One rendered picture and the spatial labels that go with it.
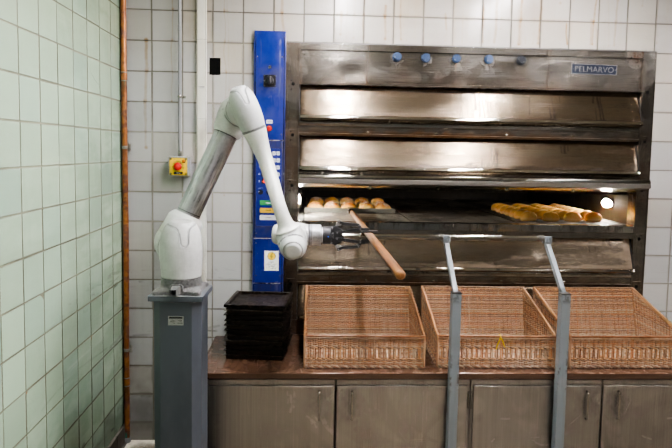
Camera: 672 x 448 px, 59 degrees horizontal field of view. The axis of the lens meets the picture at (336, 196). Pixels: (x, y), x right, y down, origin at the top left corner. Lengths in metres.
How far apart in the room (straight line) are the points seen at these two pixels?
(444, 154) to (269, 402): 1.50
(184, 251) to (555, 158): 1.99
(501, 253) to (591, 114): 0.87
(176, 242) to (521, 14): 2.09
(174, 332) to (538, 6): 2.38
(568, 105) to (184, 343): 2.25
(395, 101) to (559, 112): 0.86
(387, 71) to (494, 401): 1.68
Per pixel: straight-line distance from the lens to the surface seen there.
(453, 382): 2.77
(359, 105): 3.12
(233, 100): 2.43
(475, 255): 3.27
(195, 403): 2.48
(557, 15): 3.43
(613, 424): 3.16
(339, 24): 3.17
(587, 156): 3.44
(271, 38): 3.12
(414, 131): 3.15
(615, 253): 3.56
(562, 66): 3.41
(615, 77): 3.53
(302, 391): 2.77
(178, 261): 2.33
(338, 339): 2.74
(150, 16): 3.27
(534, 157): 3.32
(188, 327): 2.37
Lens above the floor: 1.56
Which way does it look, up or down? 4 degrees down
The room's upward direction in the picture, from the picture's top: 1 degrees clockwise
